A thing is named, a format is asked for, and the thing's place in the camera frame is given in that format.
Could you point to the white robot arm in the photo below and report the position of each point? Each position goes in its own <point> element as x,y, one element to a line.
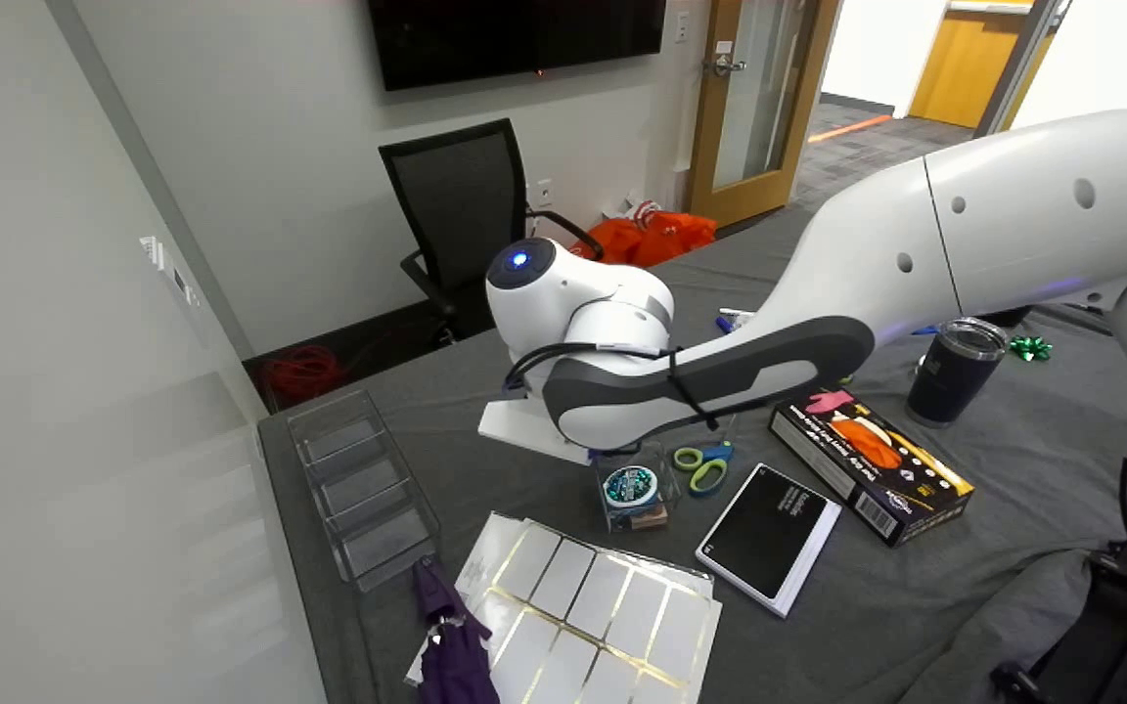
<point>979,222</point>

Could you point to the orange bag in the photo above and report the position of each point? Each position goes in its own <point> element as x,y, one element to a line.
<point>646,235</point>

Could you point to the grey table cloth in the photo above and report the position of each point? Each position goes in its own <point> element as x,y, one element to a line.
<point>434,431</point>

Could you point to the clear box with mints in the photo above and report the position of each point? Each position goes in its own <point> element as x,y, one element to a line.
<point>631,493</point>

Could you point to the small green blue scissors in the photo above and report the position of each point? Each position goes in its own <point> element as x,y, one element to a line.
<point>721,453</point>

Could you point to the black mesh office chair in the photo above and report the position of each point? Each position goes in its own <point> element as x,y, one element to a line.
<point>461,197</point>

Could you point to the clear acrylic tray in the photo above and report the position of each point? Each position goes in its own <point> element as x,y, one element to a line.
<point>361,492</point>

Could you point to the white label sheets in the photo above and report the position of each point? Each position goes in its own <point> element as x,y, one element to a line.
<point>589,613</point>

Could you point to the red floor object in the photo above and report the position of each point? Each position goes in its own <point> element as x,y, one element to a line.
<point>299,379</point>

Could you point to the black booklet white edge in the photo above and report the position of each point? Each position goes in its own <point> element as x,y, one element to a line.
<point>765,529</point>

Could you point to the wooden framed glass door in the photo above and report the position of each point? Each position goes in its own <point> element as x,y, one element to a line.
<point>760,105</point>

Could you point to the purple cloth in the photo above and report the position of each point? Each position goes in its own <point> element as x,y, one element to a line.
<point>452,650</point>

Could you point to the black box with orange tool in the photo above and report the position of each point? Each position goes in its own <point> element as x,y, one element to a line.
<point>871,453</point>

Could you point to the dark tumbler with clear lid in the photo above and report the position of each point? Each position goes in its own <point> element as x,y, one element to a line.
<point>950,379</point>

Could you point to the green gift bow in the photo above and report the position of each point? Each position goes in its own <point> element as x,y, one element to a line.
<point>1030,351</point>

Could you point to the yellow wooden door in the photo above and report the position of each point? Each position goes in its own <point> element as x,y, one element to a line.
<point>970,64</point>

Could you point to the black wall television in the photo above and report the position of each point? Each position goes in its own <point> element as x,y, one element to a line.
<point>512,34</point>

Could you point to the white wall thermostat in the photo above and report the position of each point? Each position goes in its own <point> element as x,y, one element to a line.
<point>156,253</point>

